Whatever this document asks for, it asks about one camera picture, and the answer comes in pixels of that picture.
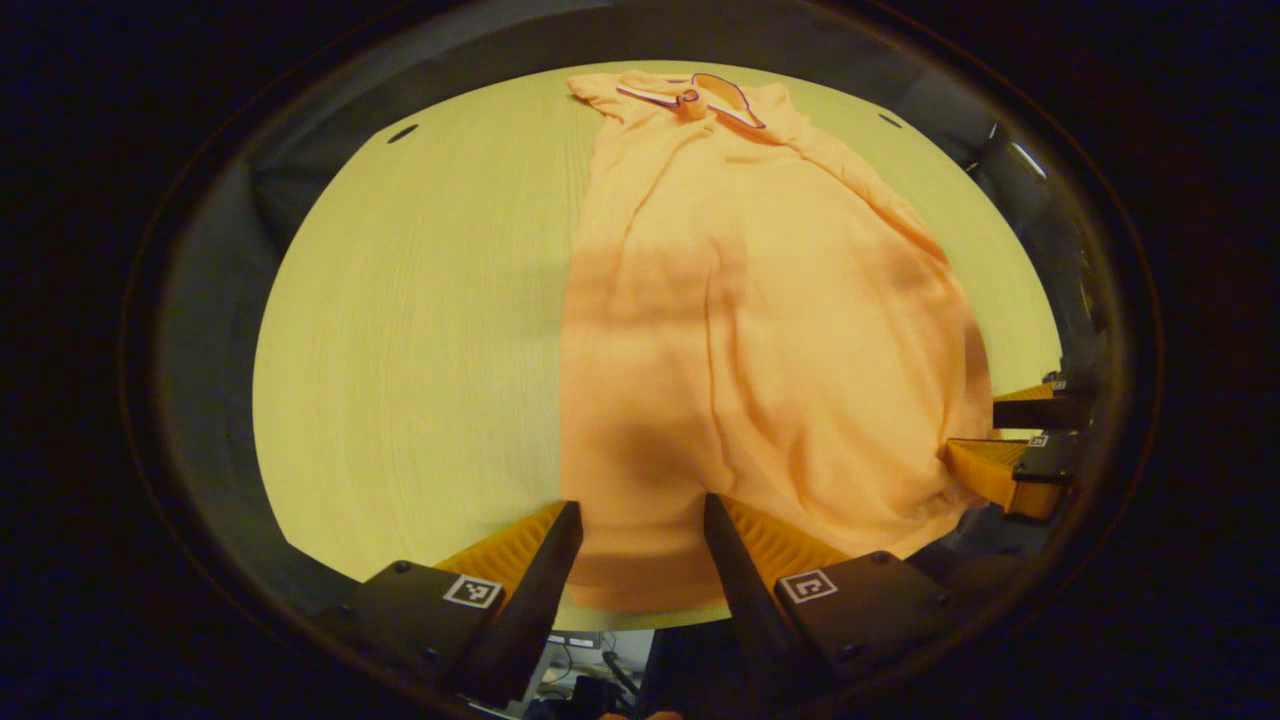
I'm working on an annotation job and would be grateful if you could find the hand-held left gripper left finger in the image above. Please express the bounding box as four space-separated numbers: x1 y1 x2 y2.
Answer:
318 500 584 707

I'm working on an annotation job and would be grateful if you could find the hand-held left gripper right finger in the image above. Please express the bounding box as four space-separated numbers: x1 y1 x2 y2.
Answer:
703 492 952 696

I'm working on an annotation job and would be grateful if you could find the orange T-shirt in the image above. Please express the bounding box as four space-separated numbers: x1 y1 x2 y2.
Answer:
558 70 997 614

